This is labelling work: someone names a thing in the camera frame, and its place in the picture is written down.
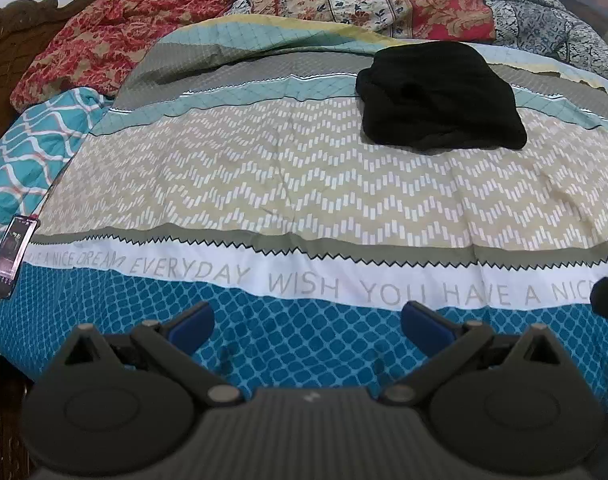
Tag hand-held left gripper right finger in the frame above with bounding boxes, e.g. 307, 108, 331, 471
380, 301, 561, 407

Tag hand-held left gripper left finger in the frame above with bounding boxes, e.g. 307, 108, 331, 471
63, 301, 246, 407

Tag black pants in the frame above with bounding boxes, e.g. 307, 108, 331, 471
355, 41, 529, 152

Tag patterned teal beige bedspread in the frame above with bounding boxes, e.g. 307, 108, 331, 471
0, 12, 608, 413

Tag black smartphone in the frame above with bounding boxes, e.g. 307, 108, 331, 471
0, 214, 40, 301

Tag teal wavy pattern pillow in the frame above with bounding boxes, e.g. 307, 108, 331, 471
0, 86, 113, 288

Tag blue grey patterned quilt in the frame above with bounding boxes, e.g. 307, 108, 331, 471
444, 0, 608, 87

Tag red floral patchwork quilt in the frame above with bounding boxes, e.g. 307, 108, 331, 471
10, 0, 498, 112

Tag carved wooden headboard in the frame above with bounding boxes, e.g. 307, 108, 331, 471
0, 0, 103, 155

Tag wooden bed side rail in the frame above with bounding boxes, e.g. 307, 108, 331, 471
0, 347, 41, 480

